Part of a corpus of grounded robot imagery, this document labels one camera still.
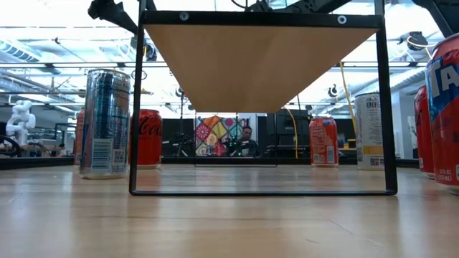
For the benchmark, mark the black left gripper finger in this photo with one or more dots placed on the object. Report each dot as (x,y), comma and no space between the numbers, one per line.
(127,23)

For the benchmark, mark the slim silver blue energy can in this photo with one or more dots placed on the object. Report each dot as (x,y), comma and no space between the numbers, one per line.
(107,125)

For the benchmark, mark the red soda can blue logo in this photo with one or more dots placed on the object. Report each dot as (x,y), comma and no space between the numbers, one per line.
(423,136)
(322,143)
(79,139)
(446,125)

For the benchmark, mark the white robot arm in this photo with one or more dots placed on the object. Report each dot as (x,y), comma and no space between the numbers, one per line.
(21,122)

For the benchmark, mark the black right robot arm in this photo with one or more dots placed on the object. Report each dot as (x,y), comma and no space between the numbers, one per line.
(439,16)

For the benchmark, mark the slim white beverage can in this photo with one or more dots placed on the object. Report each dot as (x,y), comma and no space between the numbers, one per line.
(367,125)

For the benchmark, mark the black hanging device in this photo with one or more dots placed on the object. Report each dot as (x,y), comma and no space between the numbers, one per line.
(151,53)

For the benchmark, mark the red Coca-Cola can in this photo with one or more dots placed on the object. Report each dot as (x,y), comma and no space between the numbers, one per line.
(152,139)

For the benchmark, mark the black cabinet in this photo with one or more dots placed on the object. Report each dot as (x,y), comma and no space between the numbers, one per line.
(285,125)

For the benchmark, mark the person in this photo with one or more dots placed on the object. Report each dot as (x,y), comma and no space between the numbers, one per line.
(62,148)
(247,136)

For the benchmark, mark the colourful patterned panel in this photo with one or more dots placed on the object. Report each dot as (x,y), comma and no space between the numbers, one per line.
(211,132)

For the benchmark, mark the wooden shelf black metal frame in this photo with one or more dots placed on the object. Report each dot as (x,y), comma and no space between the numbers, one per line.
(251,64)

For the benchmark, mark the black aluminium rig frame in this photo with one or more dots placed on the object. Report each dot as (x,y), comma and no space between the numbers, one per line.
(36,163)

